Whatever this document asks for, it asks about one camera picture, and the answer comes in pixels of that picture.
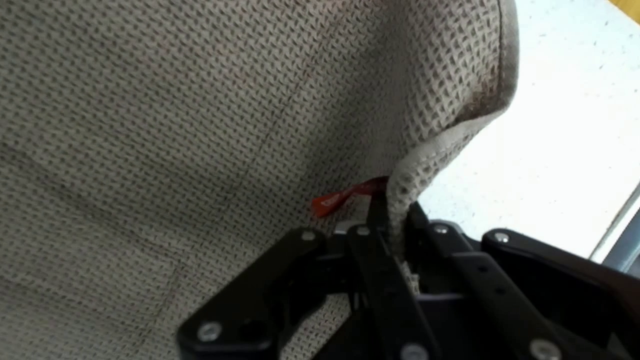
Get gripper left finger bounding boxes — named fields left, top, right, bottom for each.
left=176, top=189, right=441, bottom=360

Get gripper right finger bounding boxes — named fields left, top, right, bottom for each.
left=404, top=201, right=640, bottom=360

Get beige waffle-weave towel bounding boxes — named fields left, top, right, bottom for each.
left=0, top=0, right=521, bottom=360

